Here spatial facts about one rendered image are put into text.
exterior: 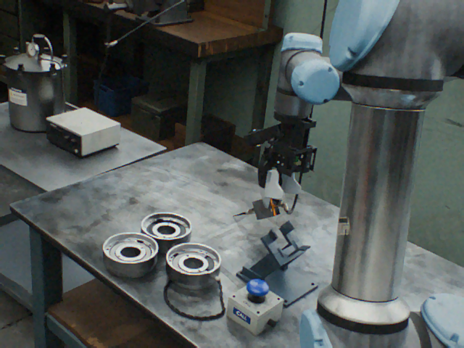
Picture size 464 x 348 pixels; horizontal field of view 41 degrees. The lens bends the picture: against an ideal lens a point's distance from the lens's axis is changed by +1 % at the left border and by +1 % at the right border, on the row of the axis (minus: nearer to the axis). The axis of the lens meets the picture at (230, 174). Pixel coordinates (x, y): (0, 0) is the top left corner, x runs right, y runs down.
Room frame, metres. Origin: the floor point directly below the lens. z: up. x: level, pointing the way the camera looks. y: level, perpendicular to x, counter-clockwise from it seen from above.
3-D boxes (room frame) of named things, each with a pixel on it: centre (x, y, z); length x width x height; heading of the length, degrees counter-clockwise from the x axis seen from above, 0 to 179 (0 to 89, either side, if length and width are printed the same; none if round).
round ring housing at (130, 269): (1.00, 0.18, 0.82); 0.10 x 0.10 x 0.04
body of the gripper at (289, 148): (1.16, -0.11, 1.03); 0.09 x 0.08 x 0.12; 45
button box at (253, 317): (0.87, -0.07, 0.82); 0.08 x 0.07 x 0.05; 50
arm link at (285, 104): (1.17, -0.11, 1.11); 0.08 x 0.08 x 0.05
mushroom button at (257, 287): (0.88, -0.07, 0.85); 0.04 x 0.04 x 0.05
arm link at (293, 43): (1.17, -0.11, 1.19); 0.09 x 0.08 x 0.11; 9
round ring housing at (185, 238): (1.09, 0.12, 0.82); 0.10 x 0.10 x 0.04
